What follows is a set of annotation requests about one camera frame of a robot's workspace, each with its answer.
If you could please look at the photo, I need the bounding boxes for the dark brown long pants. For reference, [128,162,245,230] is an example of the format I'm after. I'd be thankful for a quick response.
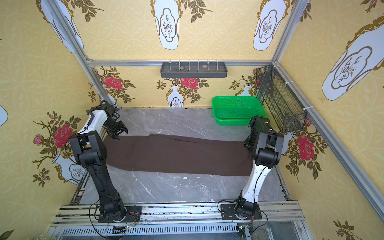
[104,135,253,176]

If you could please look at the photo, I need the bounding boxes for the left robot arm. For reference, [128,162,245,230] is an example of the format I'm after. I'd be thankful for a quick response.
[69,100,128,223]

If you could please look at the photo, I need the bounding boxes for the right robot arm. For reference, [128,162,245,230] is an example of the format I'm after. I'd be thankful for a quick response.
[235,116,284,220]

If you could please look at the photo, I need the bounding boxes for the green plastic basket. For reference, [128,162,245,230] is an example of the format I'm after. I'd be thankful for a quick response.
[212,96,266,126]

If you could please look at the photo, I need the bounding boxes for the black wire mesh basket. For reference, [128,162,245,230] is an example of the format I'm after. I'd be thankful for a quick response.
[255,65,307,134]

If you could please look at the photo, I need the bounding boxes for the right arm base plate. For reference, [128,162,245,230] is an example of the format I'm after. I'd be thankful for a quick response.
[218,202,262,220]

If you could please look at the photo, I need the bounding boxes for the grey wall shelf tray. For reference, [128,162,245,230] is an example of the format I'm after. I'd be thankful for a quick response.
[160,61,228,78]

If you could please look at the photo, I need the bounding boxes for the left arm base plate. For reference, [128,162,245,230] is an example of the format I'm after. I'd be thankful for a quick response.
[98,205,142,224]

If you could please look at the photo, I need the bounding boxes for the aluminium front rail frame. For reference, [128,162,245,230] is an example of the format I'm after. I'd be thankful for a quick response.
[47,201,314,240]

